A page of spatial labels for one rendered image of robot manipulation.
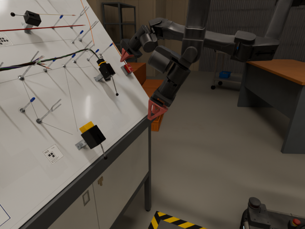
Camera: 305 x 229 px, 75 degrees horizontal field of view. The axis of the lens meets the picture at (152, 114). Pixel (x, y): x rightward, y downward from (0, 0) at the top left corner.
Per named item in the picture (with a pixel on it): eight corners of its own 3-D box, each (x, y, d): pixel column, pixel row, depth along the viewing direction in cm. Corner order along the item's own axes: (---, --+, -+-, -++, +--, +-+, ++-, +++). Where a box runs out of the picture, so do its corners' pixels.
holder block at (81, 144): (91, 168, 72) (108, 160, 67) (71, 140, 71) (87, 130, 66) (99, 161, 76) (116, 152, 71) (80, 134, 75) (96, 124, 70)
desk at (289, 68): (279, 106, 369) (292, 59, 335) (354, 156, 225) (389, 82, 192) (234, 105, 372) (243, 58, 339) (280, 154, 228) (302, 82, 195)
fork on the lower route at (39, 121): (41, 124, 65) (63, 105, 58) (35, 123, 64) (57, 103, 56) (41, 119, 66) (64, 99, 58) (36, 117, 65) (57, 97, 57)
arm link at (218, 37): (250, 55, 80) (258, 32, 71) (245, 65, 78) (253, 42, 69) (158, 32, 97) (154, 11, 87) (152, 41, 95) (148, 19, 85)
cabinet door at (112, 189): (150, 171, 140) (149, 120, 125) (102, 241, 94) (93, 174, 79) (146, 170, 141) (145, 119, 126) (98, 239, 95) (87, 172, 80)
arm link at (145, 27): (150, 27, 92) (141, 20, 88) (155, 36, 88) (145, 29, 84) (141, 38, 95) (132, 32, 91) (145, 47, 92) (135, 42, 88)
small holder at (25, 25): (3, 17, 71) (11, 3, 67) (30, 25, 79) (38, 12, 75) (7, 28, 70) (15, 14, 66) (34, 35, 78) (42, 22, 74)
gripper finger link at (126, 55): (120, 66, 96) (131, 52, 91) (110, 54, 97) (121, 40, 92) (127, 64, 102) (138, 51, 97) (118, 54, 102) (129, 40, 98)
